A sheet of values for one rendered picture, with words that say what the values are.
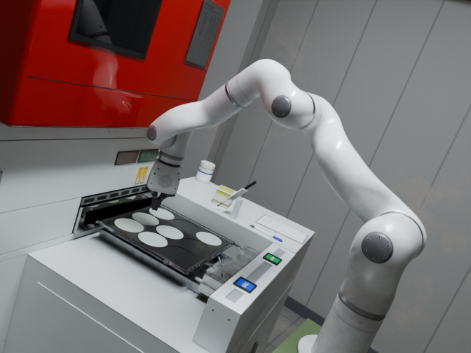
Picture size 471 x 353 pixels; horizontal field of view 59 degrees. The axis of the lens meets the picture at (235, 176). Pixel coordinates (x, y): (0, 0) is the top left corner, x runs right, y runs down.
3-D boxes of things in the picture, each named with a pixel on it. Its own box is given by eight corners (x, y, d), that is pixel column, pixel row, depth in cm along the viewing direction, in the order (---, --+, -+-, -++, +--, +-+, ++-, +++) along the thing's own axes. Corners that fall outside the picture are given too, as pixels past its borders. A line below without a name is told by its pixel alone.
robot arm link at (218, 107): (217, 100, 111) (146, 151, 128) (251, 109, 124) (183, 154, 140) (207, 71, 114) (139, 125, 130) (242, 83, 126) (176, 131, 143)
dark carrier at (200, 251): (99, 221, 138) (100, 220, 137) (157, 204, 169) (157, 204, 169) (186, 270, 127) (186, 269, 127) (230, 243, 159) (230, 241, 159)
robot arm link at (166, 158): (160, 153, 132) (157, 162, 133) (186, 160, 135) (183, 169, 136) (157, 146, 139) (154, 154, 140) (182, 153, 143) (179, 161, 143)
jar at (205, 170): (192, 178, 196) (198, 160, 194) (199, 177, 202) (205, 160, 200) (205, 185, 194) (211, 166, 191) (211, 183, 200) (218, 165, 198)
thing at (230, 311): (191, 341, 109) (209, 295, 105) (259, 274, 159) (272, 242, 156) (222, 361, 106) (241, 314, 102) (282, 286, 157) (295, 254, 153)
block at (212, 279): (201, 281, 127) (204, 273, 126) (206, 277, 130) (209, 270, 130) (223, 294, 125) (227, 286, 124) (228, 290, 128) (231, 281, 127)
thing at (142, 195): (71, 232, 134) (78, 206, 132) (148, 209, 175) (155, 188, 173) (76, 234, 134) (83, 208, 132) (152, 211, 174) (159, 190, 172)
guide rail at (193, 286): (98, 236, 144) (100, 228, 143) (101, 234, 146) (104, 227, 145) (222, 308, 128) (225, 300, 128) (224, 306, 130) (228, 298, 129)
